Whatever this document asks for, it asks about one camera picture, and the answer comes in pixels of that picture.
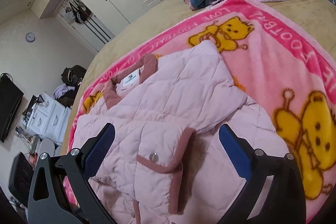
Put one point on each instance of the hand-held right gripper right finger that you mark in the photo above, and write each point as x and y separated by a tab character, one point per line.
235	153

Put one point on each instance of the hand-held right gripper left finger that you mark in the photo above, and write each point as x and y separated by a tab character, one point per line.
101	150

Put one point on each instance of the pink quilted jacket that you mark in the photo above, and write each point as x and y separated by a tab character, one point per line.
170	98

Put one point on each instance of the dark clothes pile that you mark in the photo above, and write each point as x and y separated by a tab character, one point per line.
68	99

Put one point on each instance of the purple clothes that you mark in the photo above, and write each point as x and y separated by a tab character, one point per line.
61	90

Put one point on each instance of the grey cabinet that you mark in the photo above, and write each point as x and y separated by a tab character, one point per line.
47	145

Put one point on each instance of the white drawer cabinet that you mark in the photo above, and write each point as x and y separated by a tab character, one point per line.
50	119

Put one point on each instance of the black television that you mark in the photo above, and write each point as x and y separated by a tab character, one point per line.
9	108

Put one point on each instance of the black bag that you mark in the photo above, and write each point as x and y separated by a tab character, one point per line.
73	74

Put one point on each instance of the pink printed blanket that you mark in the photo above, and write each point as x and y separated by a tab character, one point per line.
275	56

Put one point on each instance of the white door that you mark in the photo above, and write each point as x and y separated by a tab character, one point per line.
86	30

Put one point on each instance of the hanging bags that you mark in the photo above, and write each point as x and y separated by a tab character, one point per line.
76	13

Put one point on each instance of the bed with tan sheet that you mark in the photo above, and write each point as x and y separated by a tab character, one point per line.
157	11

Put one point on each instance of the round wall clock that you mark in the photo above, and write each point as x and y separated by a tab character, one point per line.
30	37

